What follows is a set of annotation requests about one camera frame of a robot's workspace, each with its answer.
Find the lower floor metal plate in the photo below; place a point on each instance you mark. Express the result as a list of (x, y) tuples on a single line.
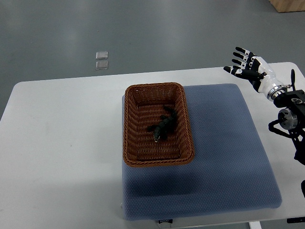
[(102, 65)]

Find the wooden box corner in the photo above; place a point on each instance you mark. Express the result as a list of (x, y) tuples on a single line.
[(282, 6)]

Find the floor metal plate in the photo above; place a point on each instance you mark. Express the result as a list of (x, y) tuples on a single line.
[(101, 55), (102, 65)]

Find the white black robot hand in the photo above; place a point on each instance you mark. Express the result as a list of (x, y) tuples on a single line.
[(257, 71)]

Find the upper floor metal plate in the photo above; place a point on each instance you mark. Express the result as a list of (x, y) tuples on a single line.
[(101, 55)]

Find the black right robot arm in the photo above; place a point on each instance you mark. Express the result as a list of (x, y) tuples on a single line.
[(290, 121)]

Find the dark toy crocodile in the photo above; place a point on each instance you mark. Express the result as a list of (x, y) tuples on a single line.
[(167, 124)]

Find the blue grey foam mat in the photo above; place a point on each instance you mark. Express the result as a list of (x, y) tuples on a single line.
[(230, 171)]

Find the brown wicker basket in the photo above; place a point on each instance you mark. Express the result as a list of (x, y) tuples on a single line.
[(142, 106)]

